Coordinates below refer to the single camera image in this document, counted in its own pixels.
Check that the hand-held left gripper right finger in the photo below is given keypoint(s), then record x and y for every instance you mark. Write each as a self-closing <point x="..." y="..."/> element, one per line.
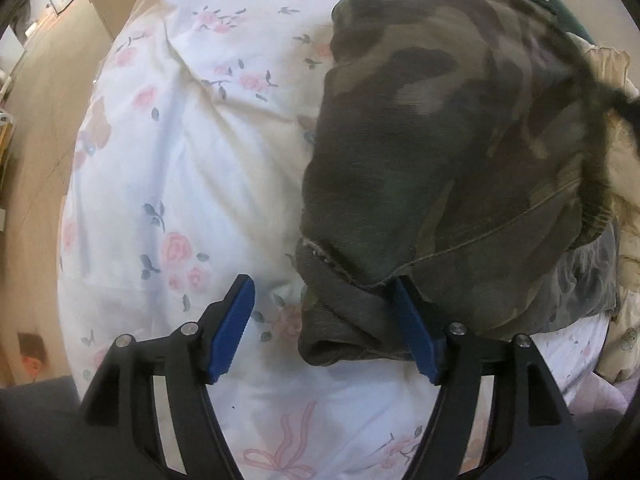
<point x="415" y="330"/>

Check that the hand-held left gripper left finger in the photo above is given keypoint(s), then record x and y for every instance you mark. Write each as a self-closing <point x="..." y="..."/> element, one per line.
<point x="235" y="325"/>

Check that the camouflage pants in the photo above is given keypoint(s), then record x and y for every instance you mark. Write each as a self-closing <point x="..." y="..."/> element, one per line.
<point x="425" y="160"/>

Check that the white floral bed sheet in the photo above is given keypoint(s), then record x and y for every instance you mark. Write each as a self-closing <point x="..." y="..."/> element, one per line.
<point x="175" y="160"/>

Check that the grey fabric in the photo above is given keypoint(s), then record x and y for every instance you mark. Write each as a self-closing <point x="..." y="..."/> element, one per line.
<point x="40" y="430"/>

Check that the cream bear print duvet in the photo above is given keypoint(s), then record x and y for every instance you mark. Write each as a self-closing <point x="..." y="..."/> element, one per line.
<point x="625" y="170"/>

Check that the beige bed frame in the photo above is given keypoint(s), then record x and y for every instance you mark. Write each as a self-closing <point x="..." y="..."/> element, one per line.
<point x="105" y="0"/>

